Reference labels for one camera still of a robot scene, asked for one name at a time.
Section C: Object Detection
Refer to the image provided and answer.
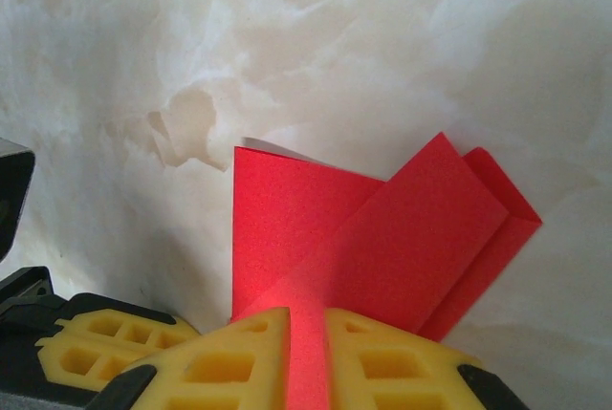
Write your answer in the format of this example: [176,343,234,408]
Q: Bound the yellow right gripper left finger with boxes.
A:
[90,307,293,410]

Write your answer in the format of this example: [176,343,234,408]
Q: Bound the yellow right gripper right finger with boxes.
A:
[322,307,522,410]

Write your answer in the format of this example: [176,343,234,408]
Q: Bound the red square paper sheet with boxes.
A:
[229,131,544,410]

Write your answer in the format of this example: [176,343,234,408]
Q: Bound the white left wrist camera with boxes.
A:
[0,137,37,266]

